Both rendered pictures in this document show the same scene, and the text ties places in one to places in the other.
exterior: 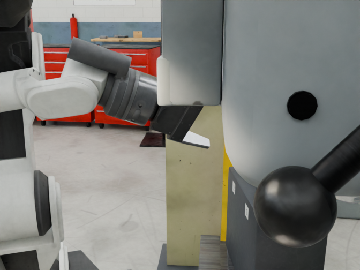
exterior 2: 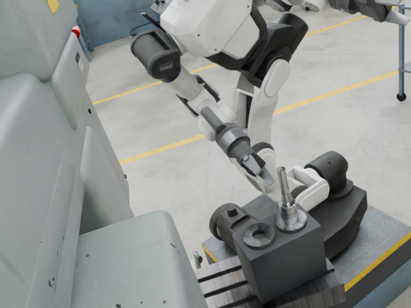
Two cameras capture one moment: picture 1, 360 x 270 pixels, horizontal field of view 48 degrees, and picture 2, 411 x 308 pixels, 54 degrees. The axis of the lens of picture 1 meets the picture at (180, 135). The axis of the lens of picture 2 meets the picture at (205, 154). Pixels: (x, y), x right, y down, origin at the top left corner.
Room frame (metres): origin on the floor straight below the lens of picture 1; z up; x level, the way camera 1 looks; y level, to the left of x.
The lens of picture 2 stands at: (0.48, -0.97, 1.89)
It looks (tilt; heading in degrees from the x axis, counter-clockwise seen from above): 31 degrees down; 84
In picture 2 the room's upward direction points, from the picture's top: 17 degrees counter-clockwise
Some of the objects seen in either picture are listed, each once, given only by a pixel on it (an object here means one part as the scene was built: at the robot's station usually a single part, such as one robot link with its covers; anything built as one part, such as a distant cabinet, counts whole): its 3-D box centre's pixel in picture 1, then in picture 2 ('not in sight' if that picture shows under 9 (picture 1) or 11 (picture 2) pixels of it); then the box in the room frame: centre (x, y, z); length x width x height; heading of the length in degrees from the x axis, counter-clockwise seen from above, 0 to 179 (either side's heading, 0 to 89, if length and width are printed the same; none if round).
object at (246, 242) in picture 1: (269, 229); (279, 251); (0.69, -0.17, 1.00); 0.22 x 0.12 x 0.20; 5
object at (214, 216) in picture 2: not in sight; (227, 222); (0.66, 0.60, 0.50); 0.20 x 0.05 x 0.20; 17
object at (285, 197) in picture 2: not in sight; (284, 186); (0.74, -0.17, 1.22); 0.03 x 0.03 x 0.11
